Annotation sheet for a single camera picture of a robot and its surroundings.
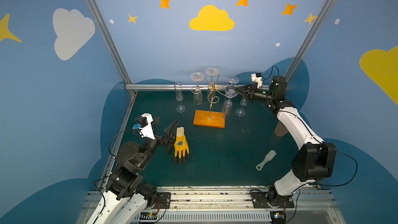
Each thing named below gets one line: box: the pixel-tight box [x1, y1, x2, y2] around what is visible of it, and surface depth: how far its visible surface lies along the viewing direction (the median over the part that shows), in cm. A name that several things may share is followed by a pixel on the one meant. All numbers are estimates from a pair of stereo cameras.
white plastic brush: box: [256, 149, 278, 171], surface depth 90 cm
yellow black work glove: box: [173, 126, 190, 166], surface depth 92 cm
